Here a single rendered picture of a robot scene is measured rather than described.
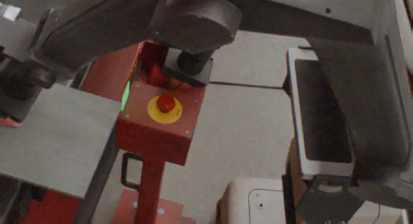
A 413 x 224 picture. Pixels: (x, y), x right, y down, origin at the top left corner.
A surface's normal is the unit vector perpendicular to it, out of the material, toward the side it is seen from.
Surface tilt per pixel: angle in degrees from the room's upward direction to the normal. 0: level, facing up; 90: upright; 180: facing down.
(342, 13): 21
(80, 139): 0
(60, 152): 0
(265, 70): 0
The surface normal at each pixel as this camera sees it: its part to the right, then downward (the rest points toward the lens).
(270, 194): 0.11, -0.58
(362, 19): -0.05, -0.28
